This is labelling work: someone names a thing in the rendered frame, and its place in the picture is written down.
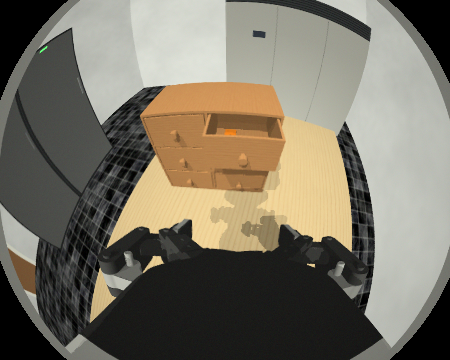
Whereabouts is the orange-brown wooden chest of drawers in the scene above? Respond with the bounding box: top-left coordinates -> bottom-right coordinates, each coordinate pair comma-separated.
140,82 -> 285,190

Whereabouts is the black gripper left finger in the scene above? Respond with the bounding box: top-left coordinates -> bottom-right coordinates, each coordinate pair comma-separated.
97,219 -> 219,297

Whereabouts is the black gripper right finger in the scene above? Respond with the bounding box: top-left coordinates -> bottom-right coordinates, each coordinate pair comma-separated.
259,224 -> 369,301

